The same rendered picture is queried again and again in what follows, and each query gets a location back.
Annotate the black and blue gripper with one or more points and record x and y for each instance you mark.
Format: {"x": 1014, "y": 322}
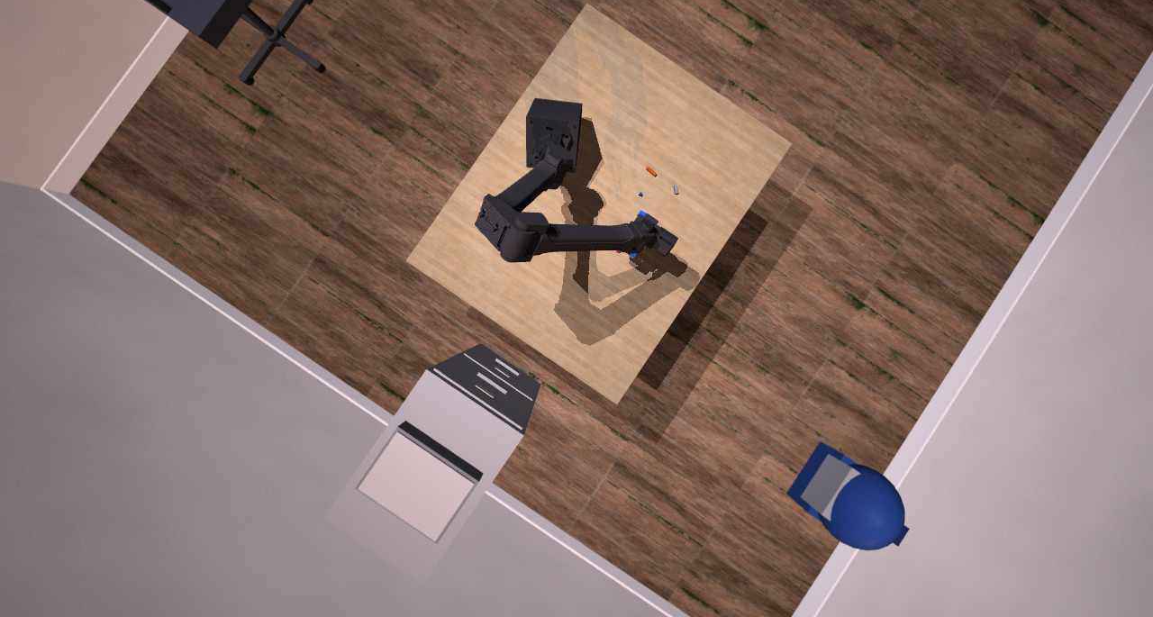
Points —
{"x": 641, "y": 213}

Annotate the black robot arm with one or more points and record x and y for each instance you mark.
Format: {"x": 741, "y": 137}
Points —
{"x": 521, "y": 235}

